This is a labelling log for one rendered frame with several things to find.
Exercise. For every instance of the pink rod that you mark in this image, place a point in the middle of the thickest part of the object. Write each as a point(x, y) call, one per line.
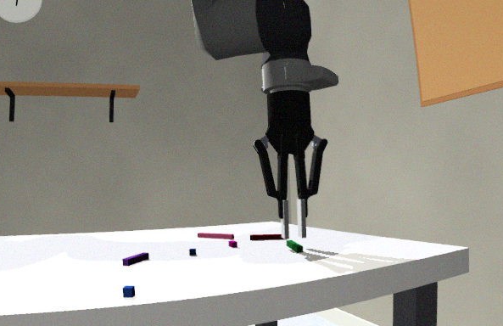
point(216, 235)

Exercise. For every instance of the green rod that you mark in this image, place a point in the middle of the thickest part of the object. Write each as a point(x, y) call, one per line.
point(294, 246)

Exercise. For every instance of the purple rod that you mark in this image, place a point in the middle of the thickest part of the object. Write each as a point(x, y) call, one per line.
point(135, 259)

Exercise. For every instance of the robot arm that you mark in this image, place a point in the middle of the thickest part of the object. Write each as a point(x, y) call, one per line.
point(229, 28)

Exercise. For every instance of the dark red rod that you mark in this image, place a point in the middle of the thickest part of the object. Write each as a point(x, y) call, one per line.
point(265, 236)

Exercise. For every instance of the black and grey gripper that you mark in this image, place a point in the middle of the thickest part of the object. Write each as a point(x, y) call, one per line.
point(289, 132)

